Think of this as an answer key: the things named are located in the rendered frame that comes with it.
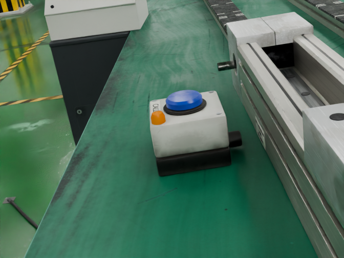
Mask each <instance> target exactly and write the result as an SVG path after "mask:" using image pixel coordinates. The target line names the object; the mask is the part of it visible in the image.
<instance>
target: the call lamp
mask: <svg viewBox="0 0 344 258"><path fill-rule="evenodd" d="M151 122H152V124H153V125H159V124H163V123H165V122H166V119H165V115H164V113H163V112H162V111H154V112H152V115H151Z"/></svg>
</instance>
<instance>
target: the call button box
mask: <svg viewBox="0 0 344 258"><path fill-rule="evenodd" d="M201 94H202V99H203V102H202V103H201V104H200V105H199V106H197V107H195V108H192V109H188V110H182V111H175V110H170V109H168V108H167V107H166V98H164V99H158V100H152V101H150V103H149V120H150V133H151V137H152V142H153V148H154V153H155V156H156V165H157V170H158V175H159V176H167V175H173V174H179V173H186V172H190V171H196V170H203V169H210V168H216V167H222V166H229V165H231V163H232V161H231V152H230V147H236V146H241V145H242V137H241V133H240V131H232V132H228V127H227V118H226V115H225V112H224V110H223V107H222V104H221V102H220V99H219V97H218V94H217V92H216V91H209V92H203V93H201ZM154 111H162V112H163V113H164V115H165V119H166V122H165V123H163V124H159V125H153V124H152V122H151V115H152V112H154Z"/></svg>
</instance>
